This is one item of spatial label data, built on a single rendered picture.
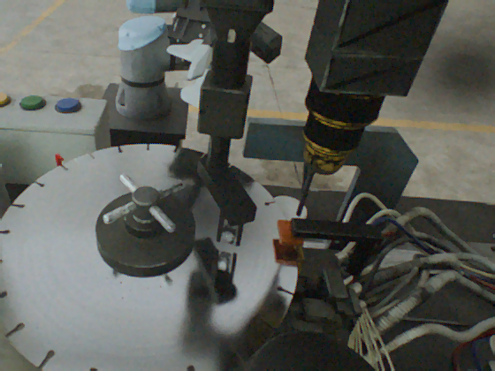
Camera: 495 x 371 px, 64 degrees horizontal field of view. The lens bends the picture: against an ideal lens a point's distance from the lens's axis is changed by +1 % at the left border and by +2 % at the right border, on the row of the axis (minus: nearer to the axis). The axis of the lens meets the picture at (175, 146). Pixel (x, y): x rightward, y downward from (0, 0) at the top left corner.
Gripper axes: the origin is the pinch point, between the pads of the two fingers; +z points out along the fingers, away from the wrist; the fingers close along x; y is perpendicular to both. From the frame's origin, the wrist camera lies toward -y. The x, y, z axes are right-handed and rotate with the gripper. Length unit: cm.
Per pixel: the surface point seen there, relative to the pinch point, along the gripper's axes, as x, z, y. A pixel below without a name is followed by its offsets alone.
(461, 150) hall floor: -184, -94, -111
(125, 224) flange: 8.1, 18.8, 2.0
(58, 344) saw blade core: 13.6, 30.3, 2.2
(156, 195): 9.9, 15.2, -0.7
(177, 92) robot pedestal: -49, -27, 20
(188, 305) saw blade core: 9.4, 24.2, -6.9
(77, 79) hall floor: -180, -88, 140
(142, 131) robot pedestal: -36.8, -8.1, 21.5
